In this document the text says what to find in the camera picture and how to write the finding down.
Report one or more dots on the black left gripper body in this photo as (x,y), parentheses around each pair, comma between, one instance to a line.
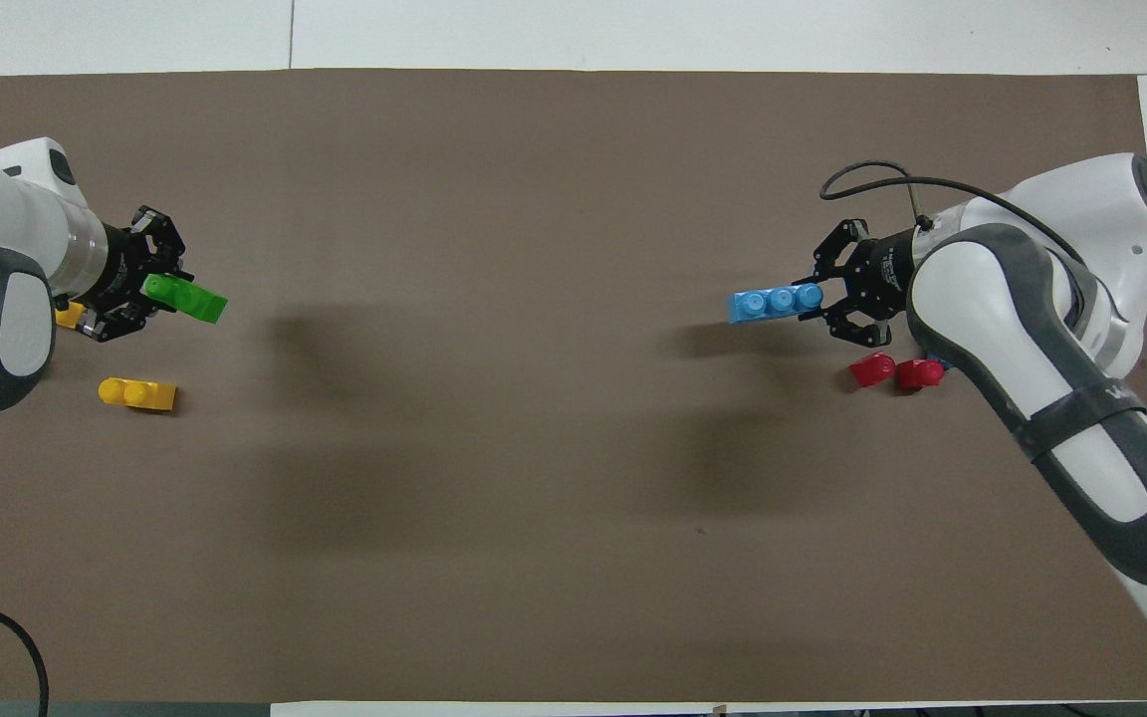
(117,269)

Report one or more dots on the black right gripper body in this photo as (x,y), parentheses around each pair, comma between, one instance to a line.
(887,271)

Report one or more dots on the green two-stud block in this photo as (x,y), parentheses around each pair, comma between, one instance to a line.
(185,297)

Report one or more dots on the blue three-stud block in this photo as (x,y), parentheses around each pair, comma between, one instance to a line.
(773,304)
(944,364)

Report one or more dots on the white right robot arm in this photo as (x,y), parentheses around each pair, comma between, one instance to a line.
(1081,199)

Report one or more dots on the yellow two-stud block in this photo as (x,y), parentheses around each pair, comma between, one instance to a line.
(71,317)
(140,395)

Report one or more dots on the red single-stud block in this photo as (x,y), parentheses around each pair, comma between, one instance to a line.
(870,370)
(919,374)

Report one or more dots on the brown table mat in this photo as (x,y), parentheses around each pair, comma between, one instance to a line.
(573,199)

